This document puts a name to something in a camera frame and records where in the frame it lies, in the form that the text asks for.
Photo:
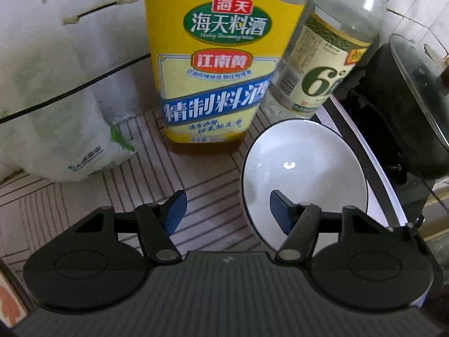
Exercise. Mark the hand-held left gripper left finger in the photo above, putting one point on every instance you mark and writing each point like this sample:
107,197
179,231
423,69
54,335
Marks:
175,210

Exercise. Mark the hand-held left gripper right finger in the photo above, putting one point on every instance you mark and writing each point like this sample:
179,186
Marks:
280,207

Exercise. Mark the small white ribbed bowl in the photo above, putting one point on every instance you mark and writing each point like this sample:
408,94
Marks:
308,147

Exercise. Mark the striped table mat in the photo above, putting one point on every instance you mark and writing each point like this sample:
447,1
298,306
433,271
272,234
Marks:
210,182

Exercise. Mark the yellow label cooking wine bottle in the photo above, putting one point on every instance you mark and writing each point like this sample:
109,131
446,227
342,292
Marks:
210,94

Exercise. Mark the white plastic bag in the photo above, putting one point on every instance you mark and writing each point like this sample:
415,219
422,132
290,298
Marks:
63,140

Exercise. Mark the black cooking pot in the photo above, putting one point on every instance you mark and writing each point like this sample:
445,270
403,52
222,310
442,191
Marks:
393,112

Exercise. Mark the clear vinegar bottle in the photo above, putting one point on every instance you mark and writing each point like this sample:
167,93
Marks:
315,59

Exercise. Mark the orange white printed object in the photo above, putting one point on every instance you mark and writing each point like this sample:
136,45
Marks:
10,302

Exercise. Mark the glass pot lid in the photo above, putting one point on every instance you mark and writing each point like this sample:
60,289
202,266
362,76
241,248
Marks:
417,77

